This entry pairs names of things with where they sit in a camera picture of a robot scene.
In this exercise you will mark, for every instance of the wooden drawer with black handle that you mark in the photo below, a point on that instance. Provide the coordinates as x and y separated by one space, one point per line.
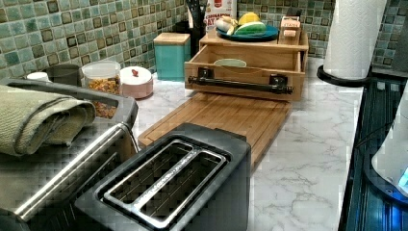
202 74

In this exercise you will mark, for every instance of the green bowl in drawer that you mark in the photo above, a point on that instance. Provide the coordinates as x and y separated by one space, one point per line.
231 62

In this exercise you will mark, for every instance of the wooden drawer cabinet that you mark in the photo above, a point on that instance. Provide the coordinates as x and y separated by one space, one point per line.
265 54

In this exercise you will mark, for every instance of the wooden cutting board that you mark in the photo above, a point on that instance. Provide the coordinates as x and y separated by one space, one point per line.
258 120

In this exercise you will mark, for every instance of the black two-slot toaster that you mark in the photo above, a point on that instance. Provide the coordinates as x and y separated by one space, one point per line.
191 179

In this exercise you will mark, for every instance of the teal canister with wooden lid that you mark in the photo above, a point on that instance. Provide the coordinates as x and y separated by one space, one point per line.
172 50

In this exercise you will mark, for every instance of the pink jar with white lid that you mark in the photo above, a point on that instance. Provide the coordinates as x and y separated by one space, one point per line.
136 82

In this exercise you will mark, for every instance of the black utensil holder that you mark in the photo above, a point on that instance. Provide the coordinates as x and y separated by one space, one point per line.
196 34

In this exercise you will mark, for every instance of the toy peeled banana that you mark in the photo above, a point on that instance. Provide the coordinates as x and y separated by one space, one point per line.
227 24

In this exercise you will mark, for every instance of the green toy vegetable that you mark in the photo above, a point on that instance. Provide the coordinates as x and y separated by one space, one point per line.
251 28

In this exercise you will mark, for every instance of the oatmeal box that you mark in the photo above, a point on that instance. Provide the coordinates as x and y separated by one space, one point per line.
215 9

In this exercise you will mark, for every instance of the blue plate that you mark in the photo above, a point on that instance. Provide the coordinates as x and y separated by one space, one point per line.
270 34

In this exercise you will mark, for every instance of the yellow toy lemon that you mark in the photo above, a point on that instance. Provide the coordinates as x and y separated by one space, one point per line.
249 17

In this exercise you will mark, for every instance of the dark grey cup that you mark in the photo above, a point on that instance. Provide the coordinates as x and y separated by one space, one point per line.
68 74

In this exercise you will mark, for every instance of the black paper towel holder base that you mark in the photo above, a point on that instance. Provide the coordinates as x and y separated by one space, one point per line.
331 79

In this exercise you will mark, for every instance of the folded beige towel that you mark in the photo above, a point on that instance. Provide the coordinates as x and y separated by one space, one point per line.
30 119

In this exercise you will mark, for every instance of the white paper towel roll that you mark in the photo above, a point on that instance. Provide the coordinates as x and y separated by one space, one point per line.
353 34

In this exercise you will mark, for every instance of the silver toaster oven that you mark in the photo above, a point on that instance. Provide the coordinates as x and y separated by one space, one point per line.
37 191

